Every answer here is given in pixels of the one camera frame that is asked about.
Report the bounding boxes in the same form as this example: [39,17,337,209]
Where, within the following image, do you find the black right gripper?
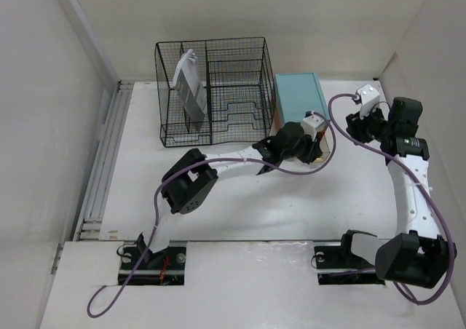
[344,103,393,145]

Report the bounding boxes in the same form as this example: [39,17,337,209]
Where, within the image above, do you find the grey packaged notebook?
[173,49,208,132]

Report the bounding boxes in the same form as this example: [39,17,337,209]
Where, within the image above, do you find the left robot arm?
[135,122,323,269]

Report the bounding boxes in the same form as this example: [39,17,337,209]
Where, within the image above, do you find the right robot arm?
[337,95,451,289]

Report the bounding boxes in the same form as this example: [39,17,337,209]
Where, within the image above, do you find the teal drawer box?
[275,72,329,127]

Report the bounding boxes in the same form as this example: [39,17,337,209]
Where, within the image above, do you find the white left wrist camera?
[300,111,327,140]

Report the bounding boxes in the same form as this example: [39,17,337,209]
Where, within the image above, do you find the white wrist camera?
[300,111,327,140]
[356,84,380,119]

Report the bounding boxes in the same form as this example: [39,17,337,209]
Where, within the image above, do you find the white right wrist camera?
[356,84,380,119]

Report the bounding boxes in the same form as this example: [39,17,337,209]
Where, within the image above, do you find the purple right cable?
[328,93,458,304]

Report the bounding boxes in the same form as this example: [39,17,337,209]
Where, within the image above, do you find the purple cable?
[86,112,338,318]
[328,93,458,304]

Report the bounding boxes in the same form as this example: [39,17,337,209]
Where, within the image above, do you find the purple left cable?
[86,112,338,318]

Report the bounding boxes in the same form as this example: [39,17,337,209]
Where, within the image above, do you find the black wire mesh organizer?
[154,37,276,148]

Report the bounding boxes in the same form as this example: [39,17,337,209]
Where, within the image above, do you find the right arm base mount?
[311,229,385,286]

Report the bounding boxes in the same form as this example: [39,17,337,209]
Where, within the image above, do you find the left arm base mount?
[116,236,187,286]

